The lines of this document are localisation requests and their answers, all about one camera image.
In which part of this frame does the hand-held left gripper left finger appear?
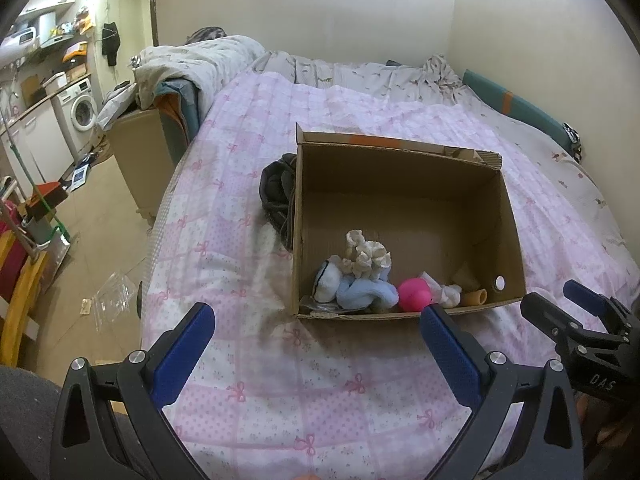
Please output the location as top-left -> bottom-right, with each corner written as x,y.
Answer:
50,301 -> 217,480

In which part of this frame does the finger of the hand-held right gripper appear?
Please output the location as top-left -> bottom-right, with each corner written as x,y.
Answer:
562,280 -> 628,332
520,291 -> 603,358

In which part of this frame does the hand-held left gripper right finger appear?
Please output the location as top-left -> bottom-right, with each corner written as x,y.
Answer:
420,304 -> 586,480

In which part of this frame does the pink ball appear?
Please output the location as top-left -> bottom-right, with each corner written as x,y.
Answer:
397,277 -> 432,312

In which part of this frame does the light blue cloth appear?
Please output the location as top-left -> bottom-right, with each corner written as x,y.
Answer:
335,272 -> 400,312

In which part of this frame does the beige lace cloth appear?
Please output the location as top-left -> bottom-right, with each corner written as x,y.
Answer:
341,230 -> 393,281

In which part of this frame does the person's right forearm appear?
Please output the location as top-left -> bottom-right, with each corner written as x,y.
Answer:
575,392 -> 640,463

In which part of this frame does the white crumpled cloth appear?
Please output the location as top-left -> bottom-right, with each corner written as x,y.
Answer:
420,271 -> 463,308

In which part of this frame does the clear plastic bag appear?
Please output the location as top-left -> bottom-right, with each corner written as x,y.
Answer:
90,272 -> 140,331

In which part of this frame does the clear plastic wrapper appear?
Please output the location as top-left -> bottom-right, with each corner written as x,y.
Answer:
299,297 -> 351,317

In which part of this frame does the pink bow print blanket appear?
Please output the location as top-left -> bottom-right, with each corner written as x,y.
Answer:
137,70 -> 640,480

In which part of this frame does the dark grey garment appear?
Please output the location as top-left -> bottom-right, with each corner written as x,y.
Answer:
259,152 -> 299,251

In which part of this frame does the large cardboard box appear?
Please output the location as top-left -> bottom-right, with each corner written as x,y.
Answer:
106,107 -> 177,218

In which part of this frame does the teal orange cushion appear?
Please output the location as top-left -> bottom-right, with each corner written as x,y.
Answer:
462,69 -> 583,161

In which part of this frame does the orange and black block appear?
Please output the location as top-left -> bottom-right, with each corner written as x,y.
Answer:
25,181 -> 68,218

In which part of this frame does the teal and orange blanket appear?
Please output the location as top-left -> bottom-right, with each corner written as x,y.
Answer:
154,82 -> 203,143

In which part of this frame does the white kitchen cabinet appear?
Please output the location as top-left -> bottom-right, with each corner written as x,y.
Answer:
0,102 -> 76,201

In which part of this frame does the white washing machine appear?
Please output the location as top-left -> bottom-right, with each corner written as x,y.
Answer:
51,77 -> 100,148

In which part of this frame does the white floral duvet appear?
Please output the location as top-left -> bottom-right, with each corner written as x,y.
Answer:
134,35 -> 266,111

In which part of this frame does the black hanging garment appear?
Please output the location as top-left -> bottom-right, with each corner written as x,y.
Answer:
101,22 -> 121,67

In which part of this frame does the grey striped cloth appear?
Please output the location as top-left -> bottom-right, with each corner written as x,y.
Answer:
186,26 -> 228,43

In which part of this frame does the white kitchen appliance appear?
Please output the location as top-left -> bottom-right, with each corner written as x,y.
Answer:
5,27 -> 40,47

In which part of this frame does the black patterned strap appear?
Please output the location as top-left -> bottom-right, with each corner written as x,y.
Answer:
562,122 -> 584,162

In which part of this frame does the yellow wooden frame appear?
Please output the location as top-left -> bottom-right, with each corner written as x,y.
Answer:
0,230 -> 53,366

